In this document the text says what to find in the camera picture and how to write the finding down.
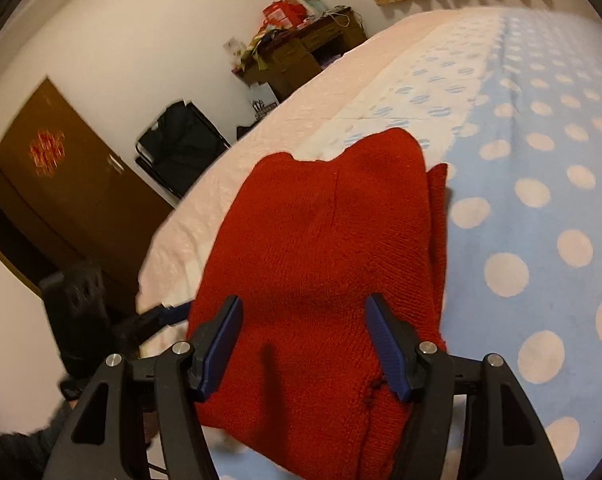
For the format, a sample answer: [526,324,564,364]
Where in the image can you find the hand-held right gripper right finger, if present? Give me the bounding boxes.
[364,293,564,480]

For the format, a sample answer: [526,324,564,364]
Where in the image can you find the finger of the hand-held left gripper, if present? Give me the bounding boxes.
[116,302,192,346]

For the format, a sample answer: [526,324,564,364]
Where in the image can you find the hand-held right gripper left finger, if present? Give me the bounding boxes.
[41,294,245,480]

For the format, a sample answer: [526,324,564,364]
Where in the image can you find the red knitted sweater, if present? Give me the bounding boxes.
[186,127,449,480]

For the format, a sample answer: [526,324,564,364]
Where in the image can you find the person's left forearm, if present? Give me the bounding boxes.
[0,400,82,480]

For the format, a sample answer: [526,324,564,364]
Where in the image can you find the brown wooden door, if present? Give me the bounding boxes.
[0,77,176,311]

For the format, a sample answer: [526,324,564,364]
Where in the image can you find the black folding chair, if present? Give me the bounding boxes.
[135,101,232,200]

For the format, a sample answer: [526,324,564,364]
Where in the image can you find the red paper door decoration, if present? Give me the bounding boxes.
[28,129,66,177]

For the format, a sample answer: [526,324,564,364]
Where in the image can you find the peach quilted bed cover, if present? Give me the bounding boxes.
[136,8,504,356]

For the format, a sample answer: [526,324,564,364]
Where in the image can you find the white paper bag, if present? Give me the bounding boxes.
[250,85,280,121]

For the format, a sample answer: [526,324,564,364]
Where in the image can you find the white paper card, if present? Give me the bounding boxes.
[223,36,246,63]

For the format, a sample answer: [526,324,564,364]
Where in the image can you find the brown wooden desk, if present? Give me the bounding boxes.
[241,6,369,102]

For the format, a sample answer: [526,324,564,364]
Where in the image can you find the colourful cloth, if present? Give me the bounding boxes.
[238,27,292,73]

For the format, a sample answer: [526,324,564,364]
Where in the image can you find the red gift bag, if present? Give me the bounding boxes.
[261,0,306,31]

